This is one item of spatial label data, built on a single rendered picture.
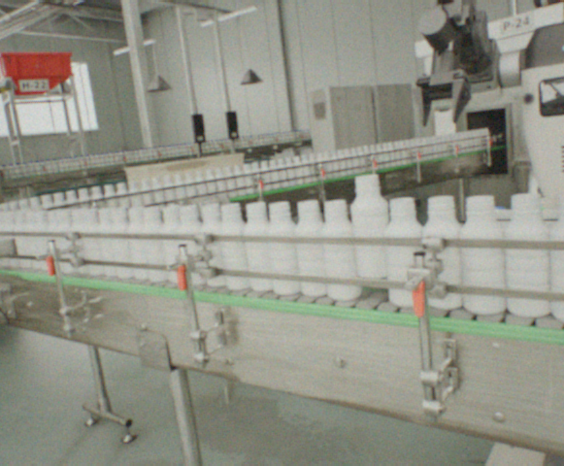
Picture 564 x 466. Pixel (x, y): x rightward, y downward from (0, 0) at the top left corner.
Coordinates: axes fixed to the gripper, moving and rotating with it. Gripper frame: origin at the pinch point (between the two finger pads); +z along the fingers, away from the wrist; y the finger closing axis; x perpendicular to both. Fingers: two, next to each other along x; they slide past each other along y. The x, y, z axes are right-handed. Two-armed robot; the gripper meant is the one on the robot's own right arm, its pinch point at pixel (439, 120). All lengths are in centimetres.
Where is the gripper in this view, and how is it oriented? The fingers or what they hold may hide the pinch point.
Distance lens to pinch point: 112.1
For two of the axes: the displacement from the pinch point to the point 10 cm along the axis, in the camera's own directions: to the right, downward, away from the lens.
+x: 5.7, 2.6, 7.8
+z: -1.6, 9.7, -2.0
